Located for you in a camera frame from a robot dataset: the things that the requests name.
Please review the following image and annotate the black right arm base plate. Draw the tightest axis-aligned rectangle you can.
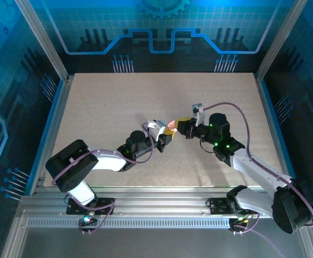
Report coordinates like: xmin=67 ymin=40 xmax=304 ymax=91
xmin=208 ymin=197 xmax=230 ymax=216

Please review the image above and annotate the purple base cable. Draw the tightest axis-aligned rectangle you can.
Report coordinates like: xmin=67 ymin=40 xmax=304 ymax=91
xmin=231 ymin=212 xmax=285 ymax=258
xmin=78 ymin=203 xmax=116 ymax=236

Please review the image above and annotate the grey slotted cable duct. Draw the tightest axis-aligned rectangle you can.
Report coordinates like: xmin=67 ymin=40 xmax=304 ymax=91
xmin=27 ymin=218 xmax=232 ymax=229

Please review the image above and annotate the aluminium frame post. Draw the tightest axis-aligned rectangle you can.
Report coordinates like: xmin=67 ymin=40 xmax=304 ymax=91
xmin=14 ymin=0 xmax=72 ymax=81
xmin=255 ymin=0 xmax=308 ymax=81

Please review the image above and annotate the aluminium frame rail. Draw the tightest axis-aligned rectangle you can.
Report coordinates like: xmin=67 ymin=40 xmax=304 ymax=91
xmin=20 ymin=185 xmax=281 ymax=217

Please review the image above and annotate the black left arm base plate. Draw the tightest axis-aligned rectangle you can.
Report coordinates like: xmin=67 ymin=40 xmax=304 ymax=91
xmin=66 ymin=197 xmax=116 ymax=216

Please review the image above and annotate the aluminium table side rail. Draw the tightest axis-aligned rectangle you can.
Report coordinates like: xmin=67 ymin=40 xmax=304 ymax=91
xmin=254 ymin=73 xmax=293 ymax=178
xmin=29 ymin=75 xmax=75 ymax=189

